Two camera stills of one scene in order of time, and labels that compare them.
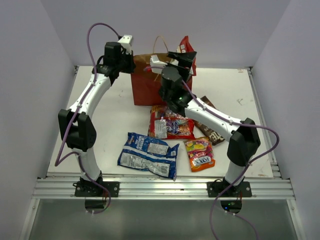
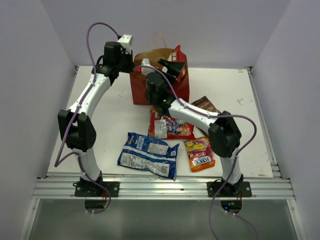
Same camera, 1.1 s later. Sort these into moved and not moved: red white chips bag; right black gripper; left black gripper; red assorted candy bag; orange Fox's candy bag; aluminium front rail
Moved: red white chips bag; right black gripper
Not moved: aluminium front rail; red assorted candy bag; left black gripper; orange Fox's candy bag
